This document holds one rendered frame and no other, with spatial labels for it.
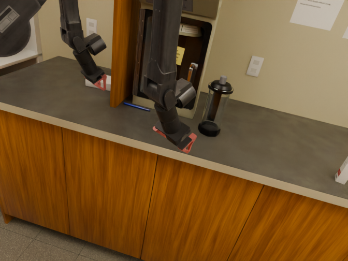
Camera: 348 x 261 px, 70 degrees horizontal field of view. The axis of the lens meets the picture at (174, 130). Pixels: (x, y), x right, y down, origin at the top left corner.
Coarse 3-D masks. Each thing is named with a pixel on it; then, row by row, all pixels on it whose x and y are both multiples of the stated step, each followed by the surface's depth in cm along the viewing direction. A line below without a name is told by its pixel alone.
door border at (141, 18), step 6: (144, 12) 104; (144, 18) 105; (138, 30) 107; (138, 42) 110; (138, 48) 111; (138, 54) 113; (138, 60) 114; (138, 66) 116; (138, 72) 117; (138, 78) 118
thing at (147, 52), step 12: (144, 24) 106; (180, 24) 103; (192, 24) 102; (204, 24) 100; (144, 36) 108; (180, 36) 105; (192, 36) 104; (204, 36) 103; (144, 48) 111; (192, 48) 106; (204, 48) 105; (144, 60) 114; (192, 60) 108; (204, 60) 107; (144, 72) 116; (180, 72) 112; (192, 72) 111; (192, 84) 114; (144, 96) 122; (192, 108) 119
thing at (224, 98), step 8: (232, 88) 105; (208, 96) 106; (216, 96) 103; (224, 96) 102; (208, 104) 106; (216, 104) 104; (224, 104) 105; (208, 112) 108; (216, 112) 106; (224, 112) 109; (208, 120) 109; (216, 120) 108; (208, 128) 111; (216, 128) 111
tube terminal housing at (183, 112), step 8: (144, 8) 104; (152, 8) 103; (184, 16) 102; (192, 16) 101; (200, 16) 100; (208, 48) 106; (208, 56) 115; (200, 80) 113; (200, 88) 122; (136, 96) 125; (136, 104) 127; (144, 104) 126; (152, 104) 125; (184, 112) 123; (192, 112) 122
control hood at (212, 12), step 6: (144, 0) 99; (198, 0) 91; (204, 0) 90; (210, 0) 89; (216, 0) 88; (198, 6) 94; (204, 6) 93; (210, 6) 92; (216, 6) 91; (192, 12) 98; (198, 12) 97; (204, 12) 96; (210, 12) 95; (216, 12) 95
